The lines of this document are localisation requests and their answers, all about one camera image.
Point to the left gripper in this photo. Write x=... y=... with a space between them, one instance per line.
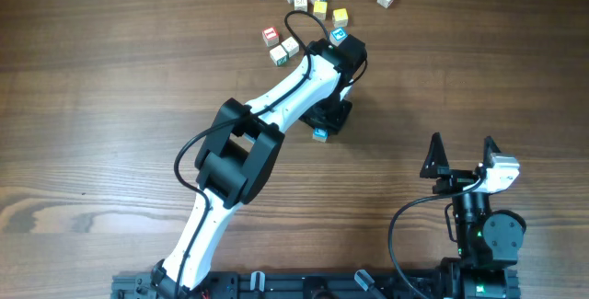
x=332 y=125

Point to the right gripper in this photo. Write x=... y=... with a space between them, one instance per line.
x=436 y=166

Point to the white block blue base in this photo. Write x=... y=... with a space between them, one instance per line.
x=320 y=135

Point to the red letter I block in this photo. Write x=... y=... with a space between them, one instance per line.
x=270 y=36

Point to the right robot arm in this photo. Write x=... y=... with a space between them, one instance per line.
x=488 y=241

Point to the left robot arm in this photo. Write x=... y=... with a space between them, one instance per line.
x=239 y=151

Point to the white block green side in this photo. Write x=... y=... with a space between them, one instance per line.
x=279 y=55

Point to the blue letter P block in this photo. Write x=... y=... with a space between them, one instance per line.
x=338 y=36

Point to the white plain wooden block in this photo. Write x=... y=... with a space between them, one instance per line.
x=291 y=46

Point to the yellow block lower right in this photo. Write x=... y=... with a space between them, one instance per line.
x=340 y=17

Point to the yellow block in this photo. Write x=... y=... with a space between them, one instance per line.
x=340 y=17
x=320 y=9

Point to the yellow block middle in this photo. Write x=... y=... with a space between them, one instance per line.
x=320 y=9

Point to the white block brown drawing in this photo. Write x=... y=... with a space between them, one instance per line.
x=300 y=5

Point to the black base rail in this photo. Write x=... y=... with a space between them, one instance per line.
x=361 y=284

